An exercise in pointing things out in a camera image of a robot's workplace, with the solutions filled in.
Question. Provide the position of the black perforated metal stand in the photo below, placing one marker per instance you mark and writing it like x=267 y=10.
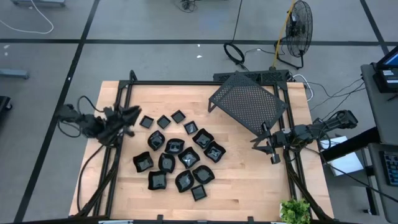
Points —
x=245 y=102

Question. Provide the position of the computer monitor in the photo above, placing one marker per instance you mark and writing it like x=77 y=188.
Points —
x=391 y=60

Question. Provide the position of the gray floor object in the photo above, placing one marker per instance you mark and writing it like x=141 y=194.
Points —
x=37 y=2

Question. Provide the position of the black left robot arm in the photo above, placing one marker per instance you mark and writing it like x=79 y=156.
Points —
x=93 y=127

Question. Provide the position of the gray floor bar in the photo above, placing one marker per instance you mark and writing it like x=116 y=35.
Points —
x=14 y=73

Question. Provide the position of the black perforated metal rack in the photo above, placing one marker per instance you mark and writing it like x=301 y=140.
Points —
x=270 y=76

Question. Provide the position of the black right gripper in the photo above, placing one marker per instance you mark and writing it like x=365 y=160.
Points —
x=281 y=138

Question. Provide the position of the black keypad with blue keys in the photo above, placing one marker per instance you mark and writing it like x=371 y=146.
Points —
x=392 y=169

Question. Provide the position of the black beam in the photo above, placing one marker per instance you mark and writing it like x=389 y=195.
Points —
x=351 y=144

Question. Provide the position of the green plant in white pot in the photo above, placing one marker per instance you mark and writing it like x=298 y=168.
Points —
x=295 y=211

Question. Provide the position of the black floor fan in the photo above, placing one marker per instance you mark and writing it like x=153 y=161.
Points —
x=298 y=29

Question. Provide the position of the gray desk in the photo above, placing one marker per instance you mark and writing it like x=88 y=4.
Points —
x=377 y=174
x=382 y=115

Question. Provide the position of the black desktop device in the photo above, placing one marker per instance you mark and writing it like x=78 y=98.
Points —
x=387 y=81

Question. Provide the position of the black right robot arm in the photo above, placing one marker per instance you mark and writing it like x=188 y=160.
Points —
x=339 y=119

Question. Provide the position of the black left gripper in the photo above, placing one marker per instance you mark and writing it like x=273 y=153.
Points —
x=112 y=124

